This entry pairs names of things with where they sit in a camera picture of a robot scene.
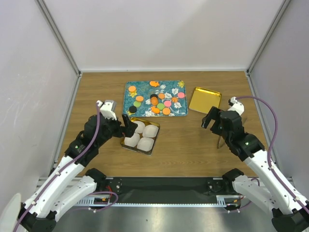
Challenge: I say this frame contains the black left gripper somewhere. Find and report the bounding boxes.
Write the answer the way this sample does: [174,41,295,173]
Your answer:
[96,113,137,147]

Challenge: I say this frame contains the metal tongs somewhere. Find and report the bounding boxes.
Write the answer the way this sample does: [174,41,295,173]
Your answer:
[216,116,248,149]

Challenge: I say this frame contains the gold cookie tin box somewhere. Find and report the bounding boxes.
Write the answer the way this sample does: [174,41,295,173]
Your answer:
[120,117,160,156]

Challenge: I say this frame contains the orange fish cookie bottom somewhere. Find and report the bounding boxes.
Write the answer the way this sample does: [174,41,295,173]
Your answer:
[151,106,160,114]

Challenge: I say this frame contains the orange fish cookie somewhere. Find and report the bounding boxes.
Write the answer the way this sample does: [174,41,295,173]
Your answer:
[149,81,160,87]
[151,106,160,114]

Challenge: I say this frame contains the green round cookie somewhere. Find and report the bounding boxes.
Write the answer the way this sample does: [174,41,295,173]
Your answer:
[156,103,165,110]
[133,101,141,108]

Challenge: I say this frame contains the orange round cookie bottom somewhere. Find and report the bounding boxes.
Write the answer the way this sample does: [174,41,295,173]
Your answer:
[162,107,170,116]

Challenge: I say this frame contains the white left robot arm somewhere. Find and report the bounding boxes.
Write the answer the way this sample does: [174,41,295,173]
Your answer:
[13,113,137,232]

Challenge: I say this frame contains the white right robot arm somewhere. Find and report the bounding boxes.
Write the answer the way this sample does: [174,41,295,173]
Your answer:
[202,106,309,232]

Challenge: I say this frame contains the white paper cup top-left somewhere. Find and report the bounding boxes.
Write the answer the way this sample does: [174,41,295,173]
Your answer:
[134,120,145,134]

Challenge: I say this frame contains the black round cookie left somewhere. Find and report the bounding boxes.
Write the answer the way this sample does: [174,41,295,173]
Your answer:
[129,106,137,114]

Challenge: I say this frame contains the white paper cup bottom-left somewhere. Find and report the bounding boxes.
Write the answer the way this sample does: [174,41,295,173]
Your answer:
[124,133,140,147]

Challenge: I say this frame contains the white paper cup top-right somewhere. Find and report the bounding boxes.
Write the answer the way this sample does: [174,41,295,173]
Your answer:
[142,125,159,138]

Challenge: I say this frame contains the gold tin lid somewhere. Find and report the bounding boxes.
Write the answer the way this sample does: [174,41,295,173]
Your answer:
[189,87,222,114]

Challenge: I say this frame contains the white paper cup bottom-right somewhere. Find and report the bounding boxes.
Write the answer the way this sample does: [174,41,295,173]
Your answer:
[137,137,155,152]

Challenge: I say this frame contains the teal floral serving tray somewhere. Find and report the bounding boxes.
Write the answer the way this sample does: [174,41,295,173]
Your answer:
[123,80,188,117]

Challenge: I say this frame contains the orange waffle cookie centre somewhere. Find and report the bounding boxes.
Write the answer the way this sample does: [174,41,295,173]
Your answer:
[150,97,158,106]

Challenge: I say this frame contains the orange round cookie top-left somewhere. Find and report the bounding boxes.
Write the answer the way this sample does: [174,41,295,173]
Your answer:
[128,86,136,92]

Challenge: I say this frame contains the pink round cookie right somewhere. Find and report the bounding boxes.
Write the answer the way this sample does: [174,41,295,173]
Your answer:
[177,92,185,99]

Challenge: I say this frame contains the pink round cookie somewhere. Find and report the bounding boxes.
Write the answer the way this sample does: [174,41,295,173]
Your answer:
[177,92,185,99]
[164,101,172,107]

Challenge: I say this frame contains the orange round cookie centre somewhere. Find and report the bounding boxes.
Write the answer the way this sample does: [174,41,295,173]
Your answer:
[158,93,165,100]

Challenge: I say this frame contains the pink round cookie lower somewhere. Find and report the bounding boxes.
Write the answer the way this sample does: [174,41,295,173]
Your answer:
[164,101,172,107]

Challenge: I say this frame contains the orange fish cookie top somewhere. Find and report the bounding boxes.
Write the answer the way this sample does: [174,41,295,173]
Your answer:
[149,81,160,87]

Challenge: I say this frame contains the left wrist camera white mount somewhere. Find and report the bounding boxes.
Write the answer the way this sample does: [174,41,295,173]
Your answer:
[100,100,117,120]

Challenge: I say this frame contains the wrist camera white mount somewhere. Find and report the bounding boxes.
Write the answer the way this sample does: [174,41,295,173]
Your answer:
[100,100,117,120]
[228,97,244,116]

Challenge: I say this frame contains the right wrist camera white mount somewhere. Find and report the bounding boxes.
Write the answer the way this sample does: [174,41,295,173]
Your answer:
[228,97,244,116]

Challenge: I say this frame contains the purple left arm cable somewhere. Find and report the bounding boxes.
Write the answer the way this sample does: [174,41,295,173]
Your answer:
[12,101,119,232]

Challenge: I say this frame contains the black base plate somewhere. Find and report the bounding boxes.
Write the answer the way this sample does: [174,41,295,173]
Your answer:
[107,177,236,204]

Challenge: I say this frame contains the white cable duct right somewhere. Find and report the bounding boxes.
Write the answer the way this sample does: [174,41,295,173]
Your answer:
[216,194,243,206]

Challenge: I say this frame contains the white cable duct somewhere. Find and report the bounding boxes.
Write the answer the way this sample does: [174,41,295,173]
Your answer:
[76,195,111,207]
[216,194,243,206]

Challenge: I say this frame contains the white cable duct left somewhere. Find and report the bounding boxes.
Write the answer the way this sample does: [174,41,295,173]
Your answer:
[76,195,111,207]

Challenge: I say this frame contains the aluminium frame post right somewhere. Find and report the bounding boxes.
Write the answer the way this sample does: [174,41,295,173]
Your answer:
[245,0,292,75]

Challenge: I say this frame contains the aluminium frame post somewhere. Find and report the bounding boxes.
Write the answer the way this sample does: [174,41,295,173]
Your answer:
[245,0,292,75]
[35,0,82,77]

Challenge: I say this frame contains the aluminium frame post left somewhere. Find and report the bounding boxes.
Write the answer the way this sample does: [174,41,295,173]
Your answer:
[35,0,82,77]

